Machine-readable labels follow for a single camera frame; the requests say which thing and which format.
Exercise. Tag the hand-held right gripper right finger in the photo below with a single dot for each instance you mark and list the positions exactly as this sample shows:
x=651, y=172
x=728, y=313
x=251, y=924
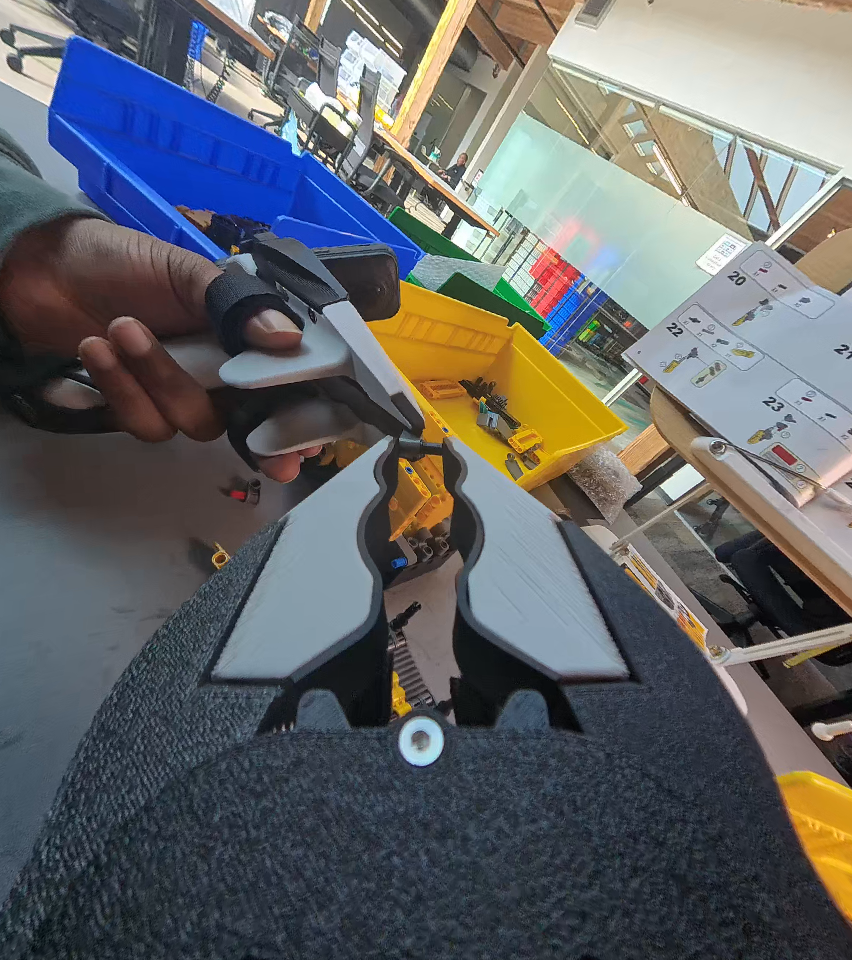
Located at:
x=538, y=600

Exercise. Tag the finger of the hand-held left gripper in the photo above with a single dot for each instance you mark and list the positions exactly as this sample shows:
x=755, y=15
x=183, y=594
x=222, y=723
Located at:
x=373, y=360

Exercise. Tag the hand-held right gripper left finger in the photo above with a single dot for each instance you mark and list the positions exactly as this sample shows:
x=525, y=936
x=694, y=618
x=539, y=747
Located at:
x=298, y=600

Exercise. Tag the yellow lego beam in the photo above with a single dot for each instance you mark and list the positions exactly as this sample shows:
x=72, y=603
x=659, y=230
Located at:
x=220, y=556

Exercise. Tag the lego instruction booklet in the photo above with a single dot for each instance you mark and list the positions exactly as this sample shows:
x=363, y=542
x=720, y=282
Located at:
x=770, y=352

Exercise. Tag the orange lego beam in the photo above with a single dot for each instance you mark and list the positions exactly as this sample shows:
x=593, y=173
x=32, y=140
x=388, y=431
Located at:
x=441, y=388

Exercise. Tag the black lego parts cluster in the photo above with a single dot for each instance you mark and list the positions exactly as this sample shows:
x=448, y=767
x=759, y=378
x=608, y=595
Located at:
x=486, y=394

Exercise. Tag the lego sticker sheet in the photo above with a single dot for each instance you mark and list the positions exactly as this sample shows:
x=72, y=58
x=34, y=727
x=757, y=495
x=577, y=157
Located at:
x=658, y=592

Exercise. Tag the grey ribbed lego subassembly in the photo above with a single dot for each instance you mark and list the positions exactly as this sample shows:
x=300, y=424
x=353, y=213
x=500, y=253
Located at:
x=405, y=667

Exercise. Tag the teal and grey lego piece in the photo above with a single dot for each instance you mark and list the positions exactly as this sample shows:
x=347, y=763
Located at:
x=489, y=416

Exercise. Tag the grey curved lego panel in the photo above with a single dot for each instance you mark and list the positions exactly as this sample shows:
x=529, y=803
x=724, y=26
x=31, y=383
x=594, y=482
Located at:
x=514, y=466

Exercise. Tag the yellow lego robot model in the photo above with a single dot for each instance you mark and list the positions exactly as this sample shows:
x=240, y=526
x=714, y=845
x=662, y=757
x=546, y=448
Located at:
x=414, y=495

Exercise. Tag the tan and blue lego parts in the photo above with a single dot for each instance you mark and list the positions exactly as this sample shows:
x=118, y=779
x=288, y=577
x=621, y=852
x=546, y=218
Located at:
x=223, y=221

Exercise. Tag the orange lego panel piece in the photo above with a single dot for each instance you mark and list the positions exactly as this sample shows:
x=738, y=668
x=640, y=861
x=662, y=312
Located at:
x=525, y=439

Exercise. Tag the person's left hand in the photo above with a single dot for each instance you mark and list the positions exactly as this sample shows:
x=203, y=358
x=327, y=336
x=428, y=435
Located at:
x=96, y=277

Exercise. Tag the green plastic bin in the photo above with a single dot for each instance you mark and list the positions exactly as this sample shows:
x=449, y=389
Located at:
x=501, y=300
x=426, y=236

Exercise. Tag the large bubble wrap sheet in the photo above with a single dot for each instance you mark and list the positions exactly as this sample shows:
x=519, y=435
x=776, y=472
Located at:
x=456, y=270

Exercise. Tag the wooden office desk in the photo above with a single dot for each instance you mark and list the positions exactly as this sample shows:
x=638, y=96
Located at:
x=426, y=172
x=231, y=22

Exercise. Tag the small bubble wrap piece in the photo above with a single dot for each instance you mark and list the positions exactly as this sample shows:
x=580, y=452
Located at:
x=602, y=476

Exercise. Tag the yellow plastic bin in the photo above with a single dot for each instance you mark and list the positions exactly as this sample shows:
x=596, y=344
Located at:
x=546, y=375

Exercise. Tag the stack of coloured crates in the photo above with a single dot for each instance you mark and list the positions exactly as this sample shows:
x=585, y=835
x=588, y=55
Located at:
x=568, y=300

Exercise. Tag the blue plastic bin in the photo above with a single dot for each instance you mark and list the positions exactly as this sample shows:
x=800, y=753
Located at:
x=171, y=142

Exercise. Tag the white paper notice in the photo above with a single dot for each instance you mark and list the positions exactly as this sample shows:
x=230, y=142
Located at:
x=722, y=253

